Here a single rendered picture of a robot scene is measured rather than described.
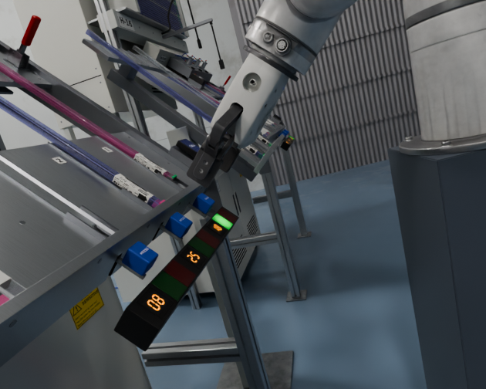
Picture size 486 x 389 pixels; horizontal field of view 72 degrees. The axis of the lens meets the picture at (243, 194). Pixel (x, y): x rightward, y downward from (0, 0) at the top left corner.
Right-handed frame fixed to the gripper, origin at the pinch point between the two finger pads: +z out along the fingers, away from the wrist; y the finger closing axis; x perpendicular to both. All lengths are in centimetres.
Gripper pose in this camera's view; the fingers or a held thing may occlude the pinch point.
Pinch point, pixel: (211, 167)
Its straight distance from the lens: 45.6
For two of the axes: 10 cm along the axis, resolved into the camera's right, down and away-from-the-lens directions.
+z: -5.0, 8.0, 3.4
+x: -8.4, -5.4, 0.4
